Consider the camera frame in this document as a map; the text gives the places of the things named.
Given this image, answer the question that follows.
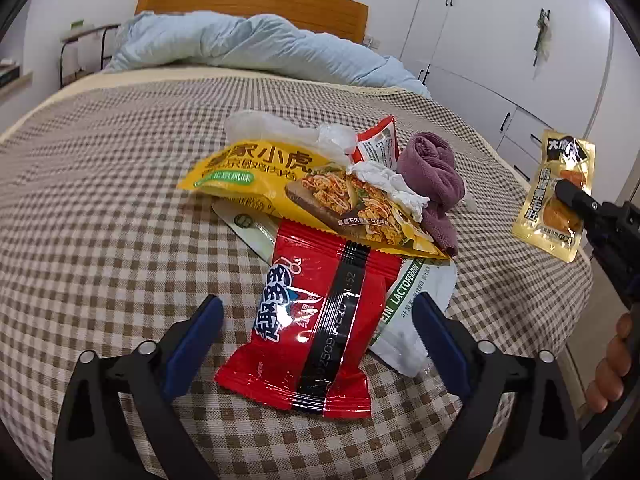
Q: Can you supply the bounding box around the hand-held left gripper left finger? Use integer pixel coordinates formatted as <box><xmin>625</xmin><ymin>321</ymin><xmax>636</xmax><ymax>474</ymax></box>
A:
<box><xmin>52</xmin><ymin>294</ymin><xmax>225</xmax><ymax>480</ymax></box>

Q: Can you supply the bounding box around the white green-print pouch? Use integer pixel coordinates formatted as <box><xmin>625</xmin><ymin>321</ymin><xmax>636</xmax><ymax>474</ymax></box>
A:
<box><xmin>212</xmin><ymin>200</ymin><xmax>458</xmax><ymax>378</ymax></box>

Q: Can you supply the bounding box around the red and white packet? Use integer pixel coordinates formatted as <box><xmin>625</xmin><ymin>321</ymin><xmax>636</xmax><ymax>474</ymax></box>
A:
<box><xmin>354</xmin><ymin>115</ymin><xmax>401</xmax><ymax>171</ymax></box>

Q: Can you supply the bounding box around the black metal bedside rack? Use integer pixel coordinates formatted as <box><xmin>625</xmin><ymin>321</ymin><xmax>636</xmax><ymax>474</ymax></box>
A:
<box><xmin>60</xmin><ymin>22</ymin><xmax>123</xmax><ymax>86</ymax></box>

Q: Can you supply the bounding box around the purple towel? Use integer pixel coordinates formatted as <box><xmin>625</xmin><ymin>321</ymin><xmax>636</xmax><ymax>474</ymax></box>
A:
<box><xmin>396</xmin><ymin>131</ymin><xmax>466</xmax><ymax>256</ymax></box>

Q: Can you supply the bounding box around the white tissue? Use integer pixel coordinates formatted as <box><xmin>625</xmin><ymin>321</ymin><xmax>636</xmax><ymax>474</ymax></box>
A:
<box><xmin>347</xmin><ymin>160</ymin><xmax>431</xmax><ymax>221</ymax></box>

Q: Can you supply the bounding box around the cream bed sheet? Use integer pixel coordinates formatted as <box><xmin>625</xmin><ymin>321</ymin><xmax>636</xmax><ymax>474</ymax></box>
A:
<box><xmin>0</xmin><ymin>62</ymin><xmax>436</xmax><ymax>136</ymax></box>

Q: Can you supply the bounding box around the checked lace-trimmed bedspread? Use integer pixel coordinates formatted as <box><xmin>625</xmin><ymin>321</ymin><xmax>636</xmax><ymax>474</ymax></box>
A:
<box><xmin>0</xmin><ymin>75</ymin><xmax>596</xmax><ymax>480</ymax></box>

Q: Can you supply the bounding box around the wooden bed frame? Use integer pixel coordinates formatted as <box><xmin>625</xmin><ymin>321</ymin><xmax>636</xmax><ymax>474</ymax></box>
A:
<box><xmin>135</xmin><ymin>0</ymin><xmax>370</xmax><ymax>43</ymax></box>

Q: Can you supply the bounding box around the red snack packet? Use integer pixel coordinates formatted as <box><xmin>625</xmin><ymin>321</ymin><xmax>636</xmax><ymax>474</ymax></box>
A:
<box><xmin>214</xmin><ymin>217</ymin><xmax>388</xmax><ymax>418</ymax></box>

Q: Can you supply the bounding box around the light blue duvet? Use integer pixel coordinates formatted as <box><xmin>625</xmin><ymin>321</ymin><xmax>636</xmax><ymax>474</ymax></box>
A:
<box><xmin>102</xmin><ymin>10</ymin><xmax>433</xmax><ymax>98</ymax></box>

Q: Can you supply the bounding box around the white shelf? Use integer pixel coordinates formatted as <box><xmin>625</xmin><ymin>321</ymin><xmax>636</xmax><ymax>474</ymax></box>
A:
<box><xmin>0</xmin><ymin>62</ymin><xmax>35</xmax><ymax>106</ymax></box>

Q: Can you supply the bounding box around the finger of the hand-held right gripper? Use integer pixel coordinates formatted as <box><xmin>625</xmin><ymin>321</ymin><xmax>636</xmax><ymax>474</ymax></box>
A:
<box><xmin>554</xmin><ymin>179</ymin><xmax>603</xmax><ymax>233</ymax></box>

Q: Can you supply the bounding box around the gold snack packet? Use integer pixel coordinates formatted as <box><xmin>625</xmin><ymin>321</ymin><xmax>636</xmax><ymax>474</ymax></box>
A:
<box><xmin>511</xmin><ymin>129</ymin><xmax>597</xmax><ymax>263</ymax></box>

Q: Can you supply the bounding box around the small hanging plastic bag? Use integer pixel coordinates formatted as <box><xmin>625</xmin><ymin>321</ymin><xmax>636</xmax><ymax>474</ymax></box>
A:
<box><xmin>532</xmin><ymin>7</ymin><xmax>553</xmax><ymax>81</ymax></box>

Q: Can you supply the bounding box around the yellow snack bag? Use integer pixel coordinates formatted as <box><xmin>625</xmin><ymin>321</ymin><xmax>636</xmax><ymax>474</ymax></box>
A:
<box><xmin>176</xmin><ymin>136</ymin><xmax>451</xmax><ymax>261</ymax></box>

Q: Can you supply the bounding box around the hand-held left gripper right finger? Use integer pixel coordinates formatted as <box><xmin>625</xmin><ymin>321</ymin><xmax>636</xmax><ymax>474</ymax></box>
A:
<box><xmin>412</xmin><ymin>291</ymin><xmax>583</xmax><ymax>480</ymax></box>

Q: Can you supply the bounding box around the person's right hand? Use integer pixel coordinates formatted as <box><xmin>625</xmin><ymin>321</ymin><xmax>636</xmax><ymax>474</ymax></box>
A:
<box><xmin>585</xmin><ymin>311</ymin><xmax>634</xmax><ymax>413</ymax></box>

